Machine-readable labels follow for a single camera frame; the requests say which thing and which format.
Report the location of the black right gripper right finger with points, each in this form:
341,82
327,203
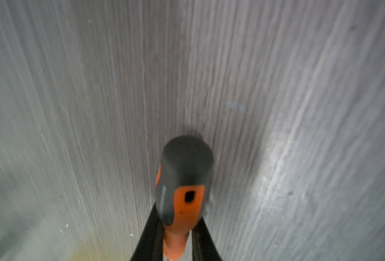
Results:
203,245

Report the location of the orange and black screwdriver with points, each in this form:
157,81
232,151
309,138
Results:
181,188

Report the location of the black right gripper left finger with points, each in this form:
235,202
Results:
150,245

